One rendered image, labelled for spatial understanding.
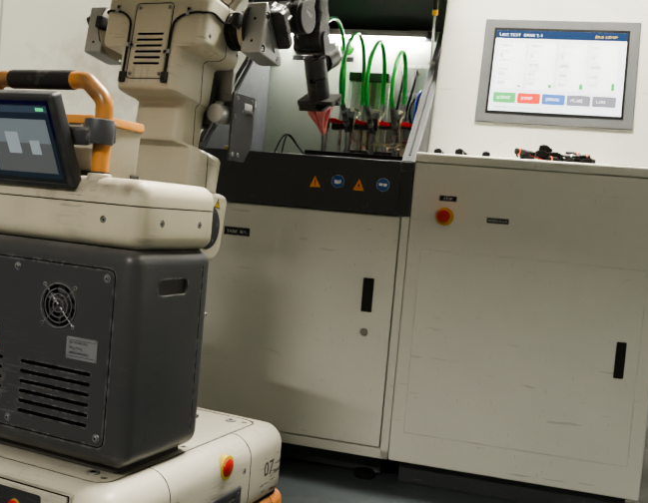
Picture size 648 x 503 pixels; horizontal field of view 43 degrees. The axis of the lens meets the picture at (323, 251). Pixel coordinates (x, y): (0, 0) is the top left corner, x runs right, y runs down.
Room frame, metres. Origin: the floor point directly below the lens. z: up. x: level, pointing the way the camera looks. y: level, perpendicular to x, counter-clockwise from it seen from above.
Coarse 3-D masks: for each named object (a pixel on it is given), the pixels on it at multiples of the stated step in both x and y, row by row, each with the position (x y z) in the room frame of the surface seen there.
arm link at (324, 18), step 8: (320, 0) 2.04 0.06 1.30; (320, 8) 2.03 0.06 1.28; (320, 16) 2.03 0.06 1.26; (328, 16) 2.07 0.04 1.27; (320, 24) 2.03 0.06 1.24; (312, 32) 2.04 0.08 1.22; (320, 32) 2.03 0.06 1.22; (328, 32) 2.08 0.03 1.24; (296, 40) 2.06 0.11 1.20; (304, 40) 2.05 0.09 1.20; (312, 40) 2.04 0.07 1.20; (320, 40) 2.04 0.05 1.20; (304, 48) 2.07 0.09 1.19; (312, 48) 2.06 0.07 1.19; (320, 48) 2.05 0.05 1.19
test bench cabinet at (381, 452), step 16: (304, 208) 2.47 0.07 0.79; (400, 224) 2.39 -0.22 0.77; (400, 240) 2.37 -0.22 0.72; (400, 256) 2.37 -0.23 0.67; (400, 272) 2.37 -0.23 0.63; (400, 288) 2.37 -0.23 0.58; (400, 304) 2.37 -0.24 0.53; (384, 400) 2.37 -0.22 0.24; (384, 416) 2.37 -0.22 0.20; (288, 432) 2.46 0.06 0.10; (384, 432) 2.37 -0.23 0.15; (288, 448) 2.52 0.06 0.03; (304, 448) 2.51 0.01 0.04; (320, 448) 2.42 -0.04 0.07; (336, 448) 2.41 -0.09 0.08; (352, 448) 2.40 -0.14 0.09; (368, 448) 2.38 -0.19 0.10; (384, 448) 2.37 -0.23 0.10; (336, 464) 2.48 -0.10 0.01; (352, 464) 2.47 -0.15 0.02; (368, 464) 2.45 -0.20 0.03; (384, 464) 2.52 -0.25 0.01
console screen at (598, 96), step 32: (512, 32) 2.62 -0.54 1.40; (544, 32) 2.60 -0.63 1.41; (576, 32) 2.57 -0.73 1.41; (608, 32) 2.55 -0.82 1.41; (640, 32) 2.53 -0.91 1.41; (512, 64) 2.59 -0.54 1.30; (544, 64) 2.57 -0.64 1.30; (576, 64) 2.54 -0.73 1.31; (608, 64) 2.52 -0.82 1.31; (480, 96) 2.59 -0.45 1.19; (512, 96) 2.56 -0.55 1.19; (544, 96) 2.54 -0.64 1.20; (576, 96) 2.52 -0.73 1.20; (608, 96) 2.49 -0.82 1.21; (608, 128) 2.47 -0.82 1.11
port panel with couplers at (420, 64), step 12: (408, 60) 2.92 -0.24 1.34; (420, 60) 2.91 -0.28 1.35; (408, 72) 2.92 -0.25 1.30; (420, 72) 2.91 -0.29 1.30; (408, 84) 2.92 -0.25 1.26; (420, 84) 2.91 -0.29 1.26; (396, 96) 2.93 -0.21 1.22; (408, 96) 2.92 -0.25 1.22; (408, 120) 2.92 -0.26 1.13; (408, 132) 2.92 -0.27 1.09
